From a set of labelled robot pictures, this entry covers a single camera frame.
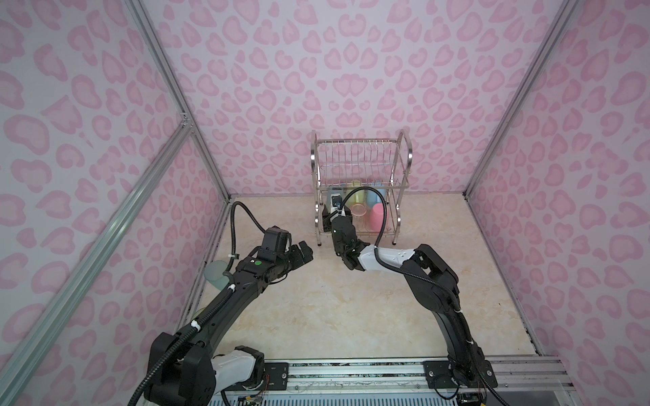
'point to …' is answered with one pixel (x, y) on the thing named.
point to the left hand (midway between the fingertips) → (304, 251)
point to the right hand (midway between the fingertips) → (333, 201)
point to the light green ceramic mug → (357, 197)
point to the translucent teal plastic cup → (328, 194)
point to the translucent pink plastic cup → (358, 211)
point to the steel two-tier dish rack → (368, 174)
